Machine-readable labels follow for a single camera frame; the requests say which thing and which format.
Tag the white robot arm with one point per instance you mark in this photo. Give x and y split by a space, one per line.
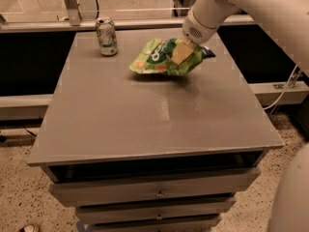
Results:
287 23

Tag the middle grey drawer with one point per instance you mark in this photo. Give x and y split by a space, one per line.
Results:
153 210

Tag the white shoe tip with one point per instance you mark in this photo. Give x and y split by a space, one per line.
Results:
30 228

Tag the grey drawer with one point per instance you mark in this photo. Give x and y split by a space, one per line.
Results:
153 210
154 187
165 225

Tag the green rice chip bag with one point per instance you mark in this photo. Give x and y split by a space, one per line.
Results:
155 58

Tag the top grey drawer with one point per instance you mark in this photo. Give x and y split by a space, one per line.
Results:
154 187

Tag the bottom grey drawer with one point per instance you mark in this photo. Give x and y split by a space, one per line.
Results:
165 225

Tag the metal window frame rail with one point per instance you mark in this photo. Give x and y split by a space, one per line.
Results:
120 24

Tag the grey drawer cabinet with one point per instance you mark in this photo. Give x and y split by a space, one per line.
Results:
107 122

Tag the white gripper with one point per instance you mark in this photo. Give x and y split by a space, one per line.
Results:
198 30

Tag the dark blue snack packet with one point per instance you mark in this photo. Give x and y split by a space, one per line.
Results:
207 53

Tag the green white 7up can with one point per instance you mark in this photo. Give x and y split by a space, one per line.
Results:
106 34

